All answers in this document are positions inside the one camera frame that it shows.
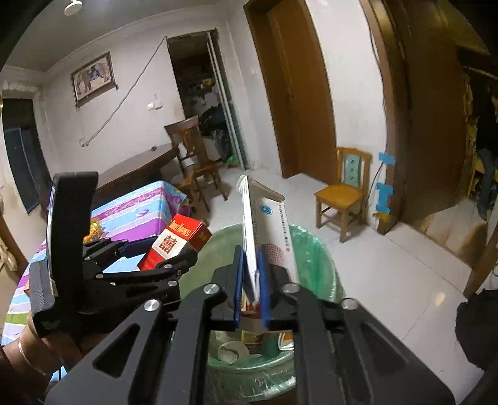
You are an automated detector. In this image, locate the long white cardboard box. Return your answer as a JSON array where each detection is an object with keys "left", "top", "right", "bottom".
[{"left": 238, "top": 175, "right": 300, "bottom": 304}]

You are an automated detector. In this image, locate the black plastic bag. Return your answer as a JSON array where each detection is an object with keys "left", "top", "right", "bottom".
[{"left": 199, "top": 104, "right": 228, "bottom": 137}]

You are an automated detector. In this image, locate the silver bracelet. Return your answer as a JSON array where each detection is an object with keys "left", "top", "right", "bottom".
[{"left": 17, "top": 339, "right": 46, "bottom": 375}]

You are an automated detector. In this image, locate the aluminium sliding door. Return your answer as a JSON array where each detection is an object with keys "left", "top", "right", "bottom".
[{"left": 206, "top": 29, "right": 247, "bottom": 170}]

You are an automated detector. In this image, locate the dark cloth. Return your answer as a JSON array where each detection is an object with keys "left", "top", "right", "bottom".
[{"left": 455, "top": 288, "right": 498, "bottom": 369}]

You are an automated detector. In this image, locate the dark window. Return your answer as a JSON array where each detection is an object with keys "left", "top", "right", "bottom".
[{"left": 2, "top": 99, "right": 52, "bottom": 214}]

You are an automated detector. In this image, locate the framed wall picture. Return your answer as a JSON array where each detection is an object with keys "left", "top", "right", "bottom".
[{"left": 71, "top": 52, "right": 117, "bottom": 107}]

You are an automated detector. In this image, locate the green lined trash bin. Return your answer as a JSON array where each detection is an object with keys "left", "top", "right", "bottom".
[{"left": 202, "top": 223, "right": 347, "bottom": 405}]

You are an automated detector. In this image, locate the dark wooden chair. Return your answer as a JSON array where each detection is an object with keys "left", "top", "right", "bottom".
[{"left": 164, "top": 116, "right": 229, "bottom": 219}]

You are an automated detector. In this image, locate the brown wooden door with frame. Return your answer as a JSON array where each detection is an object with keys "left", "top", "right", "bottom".
[{"left": 243, "top": 0, "right": 337, "bottom": 180}]

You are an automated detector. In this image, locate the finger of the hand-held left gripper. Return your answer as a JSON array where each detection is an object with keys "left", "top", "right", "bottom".
[
  {"left": 83, "top": 237, "right": 157, "bottom": 269},
  {"left": 82, "top": 248, "right": 200, "bottom": 312}
]

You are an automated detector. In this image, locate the red white cigarette box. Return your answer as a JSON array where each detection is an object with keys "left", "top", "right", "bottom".
[{"left": 138, "top": 213, "right": 213, "bottom": 272}]

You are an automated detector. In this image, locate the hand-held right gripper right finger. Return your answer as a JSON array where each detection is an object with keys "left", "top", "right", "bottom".
[{"left": 257, "top": 245, "right": 457, "bottom": 405}]

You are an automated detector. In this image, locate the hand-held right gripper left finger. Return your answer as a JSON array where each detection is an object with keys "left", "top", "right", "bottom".
[{"left": 46, "top": 246, "right": 247, "bottom": 405}]

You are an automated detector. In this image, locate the person's left forearm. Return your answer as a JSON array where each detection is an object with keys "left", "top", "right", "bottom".
[{"left": 0, "top": 343, "right": 51, "bottom": 405}]

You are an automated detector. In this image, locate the wall cable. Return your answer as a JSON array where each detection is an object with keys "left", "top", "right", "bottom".
[{"left": 81, "top": 38, "right": 166, "bottom": 148}]

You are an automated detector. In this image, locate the dark wooden dining table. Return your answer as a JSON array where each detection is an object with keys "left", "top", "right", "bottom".
[{"left": 91, "top": 143, "right": 180, "bottom": 203}]

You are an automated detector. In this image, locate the small light wooden chair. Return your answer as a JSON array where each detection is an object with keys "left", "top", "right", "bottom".
[{"left": 314, "top": 146, "right": 373, "bottom": 243}]

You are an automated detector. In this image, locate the person's left hand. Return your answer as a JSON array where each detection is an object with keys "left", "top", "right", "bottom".
[{"left": 23, "top": 323, "right": 84, "bottom": 372}]

